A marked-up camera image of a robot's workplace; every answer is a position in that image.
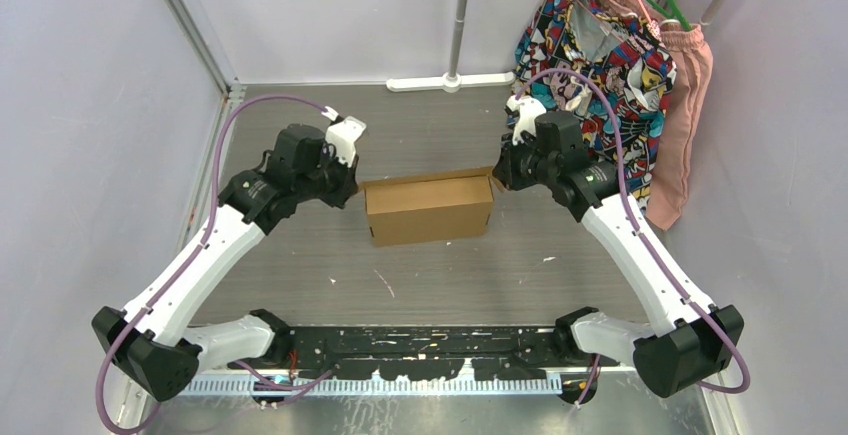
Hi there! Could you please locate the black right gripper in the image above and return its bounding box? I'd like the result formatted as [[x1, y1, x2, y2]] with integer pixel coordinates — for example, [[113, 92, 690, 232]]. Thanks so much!
[[494, 128, 558, 191]]

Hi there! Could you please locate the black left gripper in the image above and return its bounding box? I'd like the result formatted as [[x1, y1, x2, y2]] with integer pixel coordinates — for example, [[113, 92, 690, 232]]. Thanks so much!
[[295, 143, 359, 209]]

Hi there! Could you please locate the brown cardboard box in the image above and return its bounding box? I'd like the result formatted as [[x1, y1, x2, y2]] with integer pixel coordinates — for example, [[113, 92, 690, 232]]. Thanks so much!
[[360, 167, 505, 247]]

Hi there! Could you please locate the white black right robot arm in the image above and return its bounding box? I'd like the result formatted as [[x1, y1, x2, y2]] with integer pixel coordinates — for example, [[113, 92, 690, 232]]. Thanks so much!
[[493, 96, 744, 398]]

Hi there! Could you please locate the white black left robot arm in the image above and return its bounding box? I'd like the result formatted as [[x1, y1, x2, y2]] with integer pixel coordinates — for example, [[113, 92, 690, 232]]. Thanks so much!
[[92, 116, 366, 402]]

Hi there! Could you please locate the white rack stand with pole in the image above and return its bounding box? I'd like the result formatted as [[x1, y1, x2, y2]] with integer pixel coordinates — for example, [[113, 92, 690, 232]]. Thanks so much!
[[385, 0, 515, 93]]

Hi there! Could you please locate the colourful cartoon print garment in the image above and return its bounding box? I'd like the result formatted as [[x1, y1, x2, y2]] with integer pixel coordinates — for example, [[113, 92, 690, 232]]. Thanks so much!
[[513, 0, 677, 207]]

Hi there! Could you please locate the pink garment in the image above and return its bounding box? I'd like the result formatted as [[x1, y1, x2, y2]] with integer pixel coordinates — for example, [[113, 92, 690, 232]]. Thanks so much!
[[598, 0, 713, 231]]

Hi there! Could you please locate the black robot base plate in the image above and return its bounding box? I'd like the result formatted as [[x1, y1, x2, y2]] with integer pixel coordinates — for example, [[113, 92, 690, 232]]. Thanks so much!
[[240, 325, 614, 404]]

